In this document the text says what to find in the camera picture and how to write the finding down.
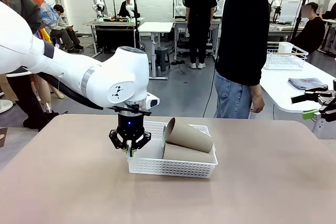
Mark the person in black sweater and jeans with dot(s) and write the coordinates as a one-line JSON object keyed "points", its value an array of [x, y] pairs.
{"points": [[244, 37]]}

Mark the black tripod stand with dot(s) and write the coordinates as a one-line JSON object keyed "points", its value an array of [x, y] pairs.
{"points": [[302, 11]]}

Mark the white perforated plastic basket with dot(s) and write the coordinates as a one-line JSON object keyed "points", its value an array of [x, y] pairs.
{"points": [[168, 167]]}

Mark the folded blue denim cloth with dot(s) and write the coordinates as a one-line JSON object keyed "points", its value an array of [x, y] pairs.
{"points": [[304, 83]]}

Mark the grey plastic stool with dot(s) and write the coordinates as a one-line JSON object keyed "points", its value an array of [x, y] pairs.
{"points": [[162, 57]]}

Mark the tan cup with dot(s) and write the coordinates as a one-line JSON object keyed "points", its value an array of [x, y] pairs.
{"points": [[186, 155], [189, 136]]}

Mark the seated person in patterned shirt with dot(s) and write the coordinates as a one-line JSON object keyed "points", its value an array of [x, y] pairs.
{"points": [[59, 24]]}

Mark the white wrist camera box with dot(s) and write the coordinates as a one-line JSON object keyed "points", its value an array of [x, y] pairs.
{"points": [[153, 101]]}

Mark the grey white table support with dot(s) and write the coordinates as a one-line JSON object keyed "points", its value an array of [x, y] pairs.
{"points": [[324, 128]]}

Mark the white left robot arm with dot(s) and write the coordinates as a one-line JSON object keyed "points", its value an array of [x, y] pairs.
{"points": [[105, 77]]}

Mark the white standing desk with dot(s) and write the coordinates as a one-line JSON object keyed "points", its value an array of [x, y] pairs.
{"points": [[155, 27]]}

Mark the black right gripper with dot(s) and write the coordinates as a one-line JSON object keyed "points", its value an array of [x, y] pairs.
{"points": [[329, 107]]}

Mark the standing person in black t-shirt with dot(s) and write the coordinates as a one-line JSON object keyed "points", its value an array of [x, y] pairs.
{"points": [[200, 11]]}

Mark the person in olive jacket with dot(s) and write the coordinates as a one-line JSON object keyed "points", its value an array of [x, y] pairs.
{"points": [[21, 6]]}

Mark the seated person in black top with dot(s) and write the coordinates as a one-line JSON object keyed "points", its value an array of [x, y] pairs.
{"points": [[311, 32]]}

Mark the seated person at desk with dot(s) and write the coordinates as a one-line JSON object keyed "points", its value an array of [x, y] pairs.
{"points": [[124, 7]]}

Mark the grey workbench desk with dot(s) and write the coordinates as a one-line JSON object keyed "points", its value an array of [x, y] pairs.
{"points": [[113, 23], [181, 24]]}

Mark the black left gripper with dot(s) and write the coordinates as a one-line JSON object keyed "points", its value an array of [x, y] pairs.
{"points": [[130, 125]]}

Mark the white side table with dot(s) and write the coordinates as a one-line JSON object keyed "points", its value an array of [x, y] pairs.
{"points": [[278, 85]]}

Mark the white container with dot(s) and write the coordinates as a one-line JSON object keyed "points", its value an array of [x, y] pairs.
{"points": [[285, 48]]}

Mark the person's left forearm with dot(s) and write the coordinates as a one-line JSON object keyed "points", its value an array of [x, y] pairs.
{"points": [[256, 79]]}

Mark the person's left hand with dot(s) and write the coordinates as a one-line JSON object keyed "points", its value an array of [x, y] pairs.
{"points": [[258, 104]]}

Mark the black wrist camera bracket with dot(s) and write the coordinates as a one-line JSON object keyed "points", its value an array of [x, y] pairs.
{"points": [[134, 109]]}

